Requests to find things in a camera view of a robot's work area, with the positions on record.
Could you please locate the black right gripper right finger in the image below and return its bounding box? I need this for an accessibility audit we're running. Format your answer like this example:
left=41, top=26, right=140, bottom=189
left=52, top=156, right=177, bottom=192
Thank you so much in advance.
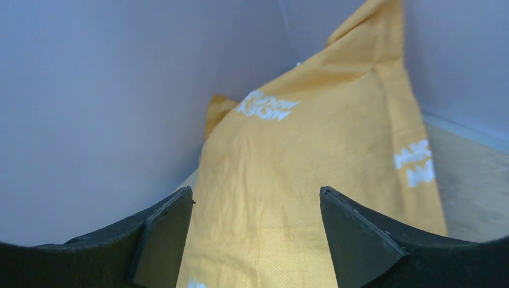
left=319, top=187, right=508, bottom=288

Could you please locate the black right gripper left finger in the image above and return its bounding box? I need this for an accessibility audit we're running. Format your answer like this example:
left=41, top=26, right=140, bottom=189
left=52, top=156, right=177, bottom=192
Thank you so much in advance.
left=1, top=186, right=193, bottom=287

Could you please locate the orange Mickey Mouse pillowcase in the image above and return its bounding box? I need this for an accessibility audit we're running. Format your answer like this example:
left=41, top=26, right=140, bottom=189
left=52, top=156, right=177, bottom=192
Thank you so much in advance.
left=177, top=1, right=447, bottom=287

